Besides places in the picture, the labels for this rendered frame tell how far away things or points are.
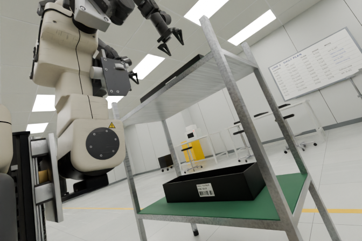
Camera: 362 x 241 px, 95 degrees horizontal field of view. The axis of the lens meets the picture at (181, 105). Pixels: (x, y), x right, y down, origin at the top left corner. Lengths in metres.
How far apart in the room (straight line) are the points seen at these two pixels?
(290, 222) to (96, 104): 0.69
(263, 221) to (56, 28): 0.91
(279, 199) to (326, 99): 4.89
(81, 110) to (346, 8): 5.72
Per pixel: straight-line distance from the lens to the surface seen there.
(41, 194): 0.60
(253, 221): 0.71
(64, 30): 0.73
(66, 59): 0.73
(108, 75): 0.69
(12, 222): 0.40
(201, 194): 0.98
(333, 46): 5.56
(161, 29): 0.91
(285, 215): 0.66
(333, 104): 5.43
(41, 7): 1.26
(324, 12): 5.84
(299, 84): 5.47
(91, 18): 0.67
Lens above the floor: 0.63
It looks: 14 degrees up
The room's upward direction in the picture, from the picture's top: 18 degrees counter-clockwise
